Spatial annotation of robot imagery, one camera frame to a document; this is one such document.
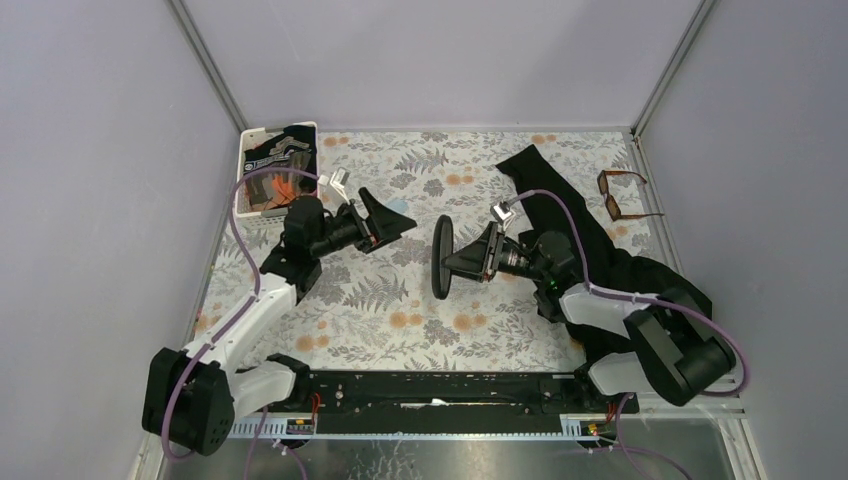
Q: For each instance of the floral patterned table mat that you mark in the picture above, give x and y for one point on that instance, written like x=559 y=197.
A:
x=377 y=311

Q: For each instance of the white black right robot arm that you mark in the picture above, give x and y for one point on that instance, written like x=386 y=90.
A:
x=632 y=345

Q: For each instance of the grey slotted cable duct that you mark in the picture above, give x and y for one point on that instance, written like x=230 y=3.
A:
x=436 y=422

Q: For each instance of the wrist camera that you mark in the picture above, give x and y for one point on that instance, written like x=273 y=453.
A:
x=334 y=185
x=503 y=214

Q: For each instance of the black glasses case tan lining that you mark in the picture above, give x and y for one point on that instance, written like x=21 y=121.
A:
x=442 y=247

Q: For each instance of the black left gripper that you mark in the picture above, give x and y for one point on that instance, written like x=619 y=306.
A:
x=383 y=227

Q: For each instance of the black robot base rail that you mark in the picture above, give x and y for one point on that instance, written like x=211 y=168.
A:
x=346 y=392

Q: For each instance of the black cloth garment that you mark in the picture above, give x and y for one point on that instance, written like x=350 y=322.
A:
x=609 y=266

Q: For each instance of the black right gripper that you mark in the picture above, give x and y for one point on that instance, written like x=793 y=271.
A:
x=479 y=260

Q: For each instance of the white perforated plastic basket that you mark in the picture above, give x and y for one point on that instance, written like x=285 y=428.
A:
x=278 y=175

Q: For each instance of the light blue cleaning cloth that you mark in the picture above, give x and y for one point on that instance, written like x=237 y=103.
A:
x=398 y=205

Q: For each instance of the black orange clothes in basket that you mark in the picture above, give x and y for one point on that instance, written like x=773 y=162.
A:
x=278 y=172

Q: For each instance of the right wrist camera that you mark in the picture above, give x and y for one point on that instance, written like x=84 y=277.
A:
x=503 y=214

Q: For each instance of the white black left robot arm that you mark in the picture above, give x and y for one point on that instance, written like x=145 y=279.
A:
x=194 y=395

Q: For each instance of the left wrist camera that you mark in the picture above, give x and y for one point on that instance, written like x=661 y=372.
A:
x=334 y=185

